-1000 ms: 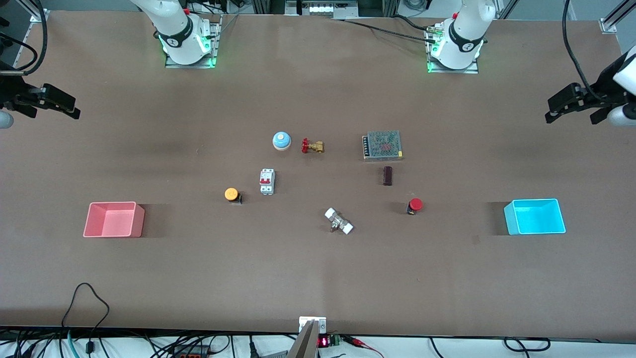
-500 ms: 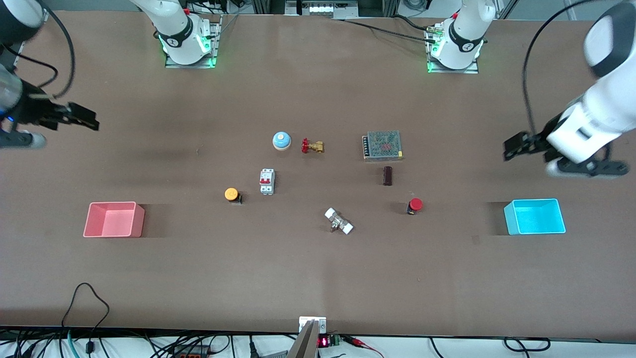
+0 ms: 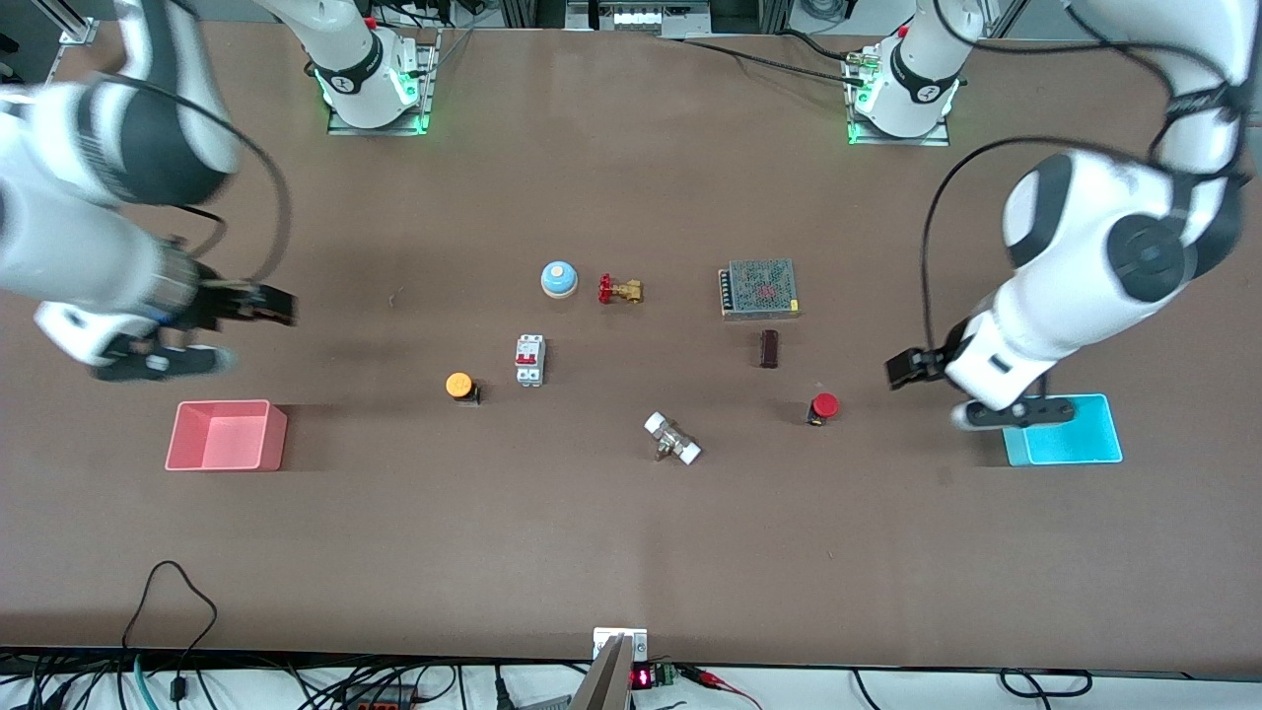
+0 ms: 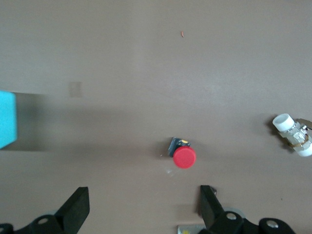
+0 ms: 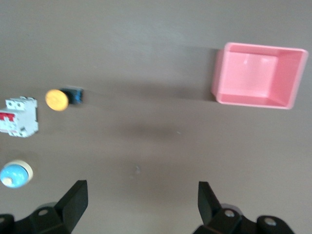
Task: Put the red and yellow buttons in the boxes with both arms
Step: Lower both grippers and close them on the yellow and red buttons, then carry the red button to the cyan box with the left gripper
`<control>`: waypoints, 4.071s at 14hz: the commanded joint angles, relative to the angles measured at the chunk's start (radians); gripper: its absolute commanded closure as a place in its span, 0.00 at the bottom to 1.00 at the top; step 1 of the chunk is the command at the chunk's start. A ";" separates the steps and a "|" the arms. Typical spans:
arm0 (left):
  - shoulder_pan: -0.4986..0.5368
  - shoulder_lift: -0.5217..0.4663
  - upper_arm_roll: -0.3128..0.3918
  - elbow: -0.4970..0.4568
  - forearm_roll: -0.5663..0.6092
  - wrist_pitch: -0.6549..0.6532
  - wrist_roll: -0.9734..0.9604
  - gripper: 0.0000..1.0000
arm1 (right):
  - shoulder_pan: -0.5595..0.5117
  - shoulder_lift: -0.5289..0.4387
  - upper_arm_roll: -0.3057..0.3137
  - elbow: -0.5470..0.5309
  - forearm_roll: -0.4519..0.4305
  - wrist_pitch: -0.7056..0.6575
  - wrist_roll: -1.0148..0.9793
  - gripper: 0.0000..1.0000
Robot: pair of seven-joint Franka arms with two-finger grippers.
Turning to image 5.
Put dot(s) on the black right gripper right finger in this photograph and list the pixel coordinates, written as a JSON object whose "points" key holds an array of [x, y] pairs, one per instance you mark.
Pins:
{"points": [[207, 207]]}

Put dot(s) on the blue round bell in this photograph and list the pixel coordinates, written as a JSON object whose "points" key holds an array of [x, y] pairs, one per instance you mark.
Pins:
{"points": [[13, 174]]}

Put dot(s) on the white circuit breaker red switch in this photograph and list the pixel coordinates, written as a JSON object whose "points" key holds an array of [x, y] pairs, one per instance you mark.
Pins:
{"points": [[18, 117]]}

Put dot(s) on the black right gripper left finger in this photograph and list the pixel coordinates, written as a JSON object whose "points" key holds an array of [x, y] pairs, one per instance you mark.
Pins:
{"points": [[70, 207]]}

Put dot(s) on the yellow push button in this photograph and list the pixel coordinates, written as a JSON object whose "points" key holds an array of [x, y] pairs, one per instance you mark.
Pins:
{"points": [[56, 100]]}

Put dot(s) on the pink plastic box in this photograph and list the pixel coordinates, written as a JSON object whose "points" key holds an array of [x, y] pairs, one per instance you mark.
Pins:
{"points": [[248, 75]]}

